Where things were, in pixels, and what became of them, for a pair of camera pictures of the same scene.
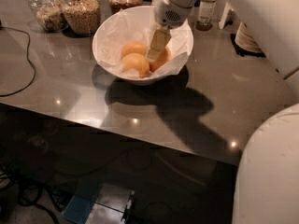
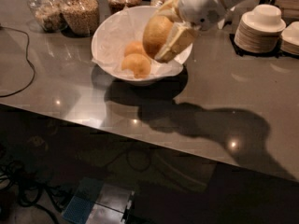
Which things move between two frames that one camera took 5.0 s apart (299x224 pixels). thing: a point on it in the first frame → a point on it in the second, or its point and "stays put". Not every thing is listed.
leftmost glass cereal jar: (47, 6) stays put
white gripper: (167, 10) → (200, 6)
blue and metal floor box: (98, 203) stays put
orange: (137, 62) stays put
